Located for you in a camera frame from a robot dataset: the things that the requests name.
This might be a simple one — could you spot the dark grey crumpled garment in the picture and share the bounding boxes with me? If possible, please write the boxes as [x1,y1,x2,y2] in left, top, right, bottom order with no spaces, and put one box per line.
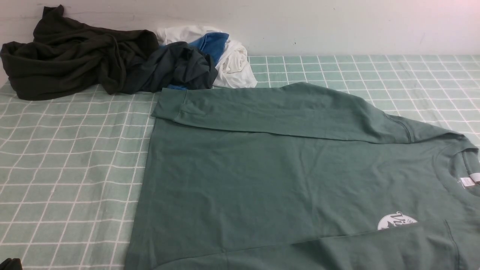
[120,42,218,94]

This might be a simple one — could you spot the dark olive crumpled garment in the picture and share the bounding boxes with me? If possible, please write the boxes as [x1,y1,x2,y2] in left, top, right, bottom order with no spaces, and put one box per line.
[1,5,159,101]

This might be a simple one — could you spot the green long sleeve shirt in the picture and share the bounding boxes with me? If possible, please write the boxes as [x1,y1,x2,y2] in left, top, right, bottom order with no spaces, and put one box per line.
[124,83,480,270]

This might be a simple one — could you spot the blue crumpled garment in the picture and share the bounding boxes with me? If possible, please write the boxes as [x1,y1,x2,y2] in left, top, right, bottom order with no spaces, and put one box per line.
[167,32,229,90]

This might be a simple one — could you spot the white crumpled garment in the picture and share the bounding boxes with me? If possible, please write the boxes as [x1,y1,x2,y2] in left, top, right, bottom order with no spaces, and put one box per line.
[156,25,258,89]

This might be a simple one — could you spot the green checkered tablecloth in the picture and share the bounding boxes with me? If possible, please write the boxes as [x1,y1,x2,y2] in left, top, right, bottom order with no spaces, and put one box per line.
[0,55,480,270]

